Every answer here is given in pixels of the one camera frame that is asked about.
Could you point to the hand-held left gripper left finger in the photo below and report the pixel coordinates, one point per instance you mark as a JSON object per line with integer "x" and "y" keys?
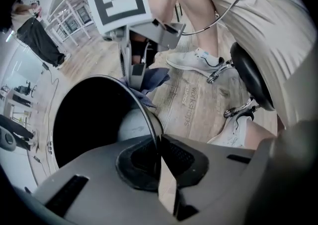
{"x": 99, "y": 189}

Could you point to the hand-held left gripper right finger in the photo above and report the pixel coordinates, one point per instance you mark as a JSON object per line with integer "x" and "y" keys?
{"x": 218, "y": 184}

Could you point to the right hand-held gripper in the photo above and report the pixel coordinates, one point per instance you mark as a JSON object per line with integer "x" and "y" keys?
{"x": 119, "y": 3}

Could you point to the dark blue cloth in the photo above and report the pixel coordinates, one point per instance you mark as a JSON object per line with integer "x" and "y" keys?
{"x": 156, "y": 77}

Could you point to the black round bucket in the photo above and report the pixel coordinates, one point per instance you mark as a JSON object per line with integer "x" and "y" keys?
{"x": 87, "y": 119}

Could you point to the person's left grey shoe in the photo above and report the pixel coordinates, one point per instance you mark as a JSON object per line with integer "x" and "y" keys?
{"x": 231, "y": 134}

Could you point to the person's grey shoe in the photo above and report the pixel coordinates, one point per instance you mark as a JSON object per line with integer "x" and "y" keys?
{"x": 191, "y": 62}
{"x": 231, "y": 134}

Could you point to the person's right grey shoe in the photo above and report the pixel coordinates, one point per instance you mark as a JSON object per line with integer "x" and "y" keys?
{"x": 191, "y": 62}

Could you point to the white power strip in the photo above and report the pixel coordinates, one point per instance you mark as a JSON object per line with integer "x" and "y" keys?
{"x": 50, "y": 147}

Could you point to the person's left leg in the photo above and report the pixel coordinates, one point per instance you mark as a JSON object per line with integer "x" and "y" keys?
{"x": 261, "y": 134}

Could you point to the person's leg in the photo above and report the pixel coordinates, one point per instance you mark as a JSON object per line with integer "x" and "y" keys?
{"x": 198, "y": 15}
{"x": 261, "y": 134}

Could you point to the white metal table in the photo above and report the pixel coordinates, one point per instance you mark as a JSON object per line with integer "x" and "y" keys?
{"x": 72, "y": 13}
{"x": 17, "y": 99}

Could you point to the person's right leg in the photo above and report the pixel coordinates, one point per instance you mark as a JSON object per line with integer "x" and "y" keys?
{"x": 198, "y": 15}

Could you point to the black office chair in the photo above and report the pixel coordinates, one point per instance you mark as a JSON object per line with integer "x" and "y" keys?
{"x": 24, "y": 90}

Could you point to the black stool with chrome legs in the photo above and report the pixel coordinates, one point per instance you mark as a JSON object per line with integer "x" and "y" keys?
{"x": 251, "y": 77}

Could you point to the beige shorts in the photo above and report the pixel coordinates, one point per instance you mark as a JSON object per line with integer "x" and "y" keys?
{"x": 261, "y": 32}

